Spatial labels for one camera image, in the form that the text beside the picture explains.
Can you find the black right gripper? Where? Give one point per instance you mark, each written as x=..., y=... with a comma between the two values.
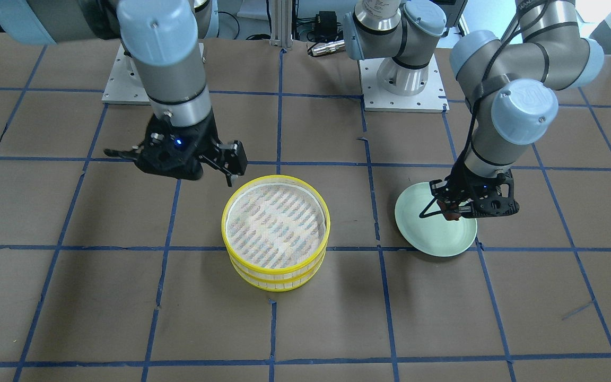
x=206, y=136

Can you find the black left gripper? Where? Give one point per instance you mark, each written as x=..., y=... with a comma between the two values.
x=460, y=179

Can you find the brown steamed bun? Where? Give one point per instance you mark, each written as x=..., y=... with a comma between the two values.
x=450, y=212

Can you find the yellow bamboo steamer tier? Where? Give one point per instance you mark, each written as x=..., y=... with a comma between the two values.
x=289, y=272

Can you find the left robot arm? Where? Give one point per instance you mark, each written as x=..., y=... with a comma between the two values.
x=509, y=88

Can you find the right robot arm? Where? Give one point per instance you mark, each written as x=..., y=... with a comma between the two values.
x=162, y=39

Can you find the white steamer cloth liner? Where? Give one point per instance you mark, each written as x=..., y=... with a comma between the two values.
x=275, y=225

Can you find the light green plate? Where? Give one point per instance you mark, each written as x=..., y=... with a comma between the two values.
x=433, y=235

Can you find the silver cylindrical connector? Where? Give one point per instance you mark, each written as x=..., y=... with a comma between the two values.
x=321, y=49

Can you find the black power adapter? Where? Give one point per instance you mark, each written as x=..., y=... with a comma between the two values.
x=325, y=24

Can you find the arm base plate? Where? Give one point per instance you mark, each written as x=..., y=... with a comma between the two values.
x=406, y=98
x=125, y=79

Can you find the aluminium frame post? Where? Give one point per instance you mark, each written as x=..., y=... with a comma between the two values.
x=280, y=17

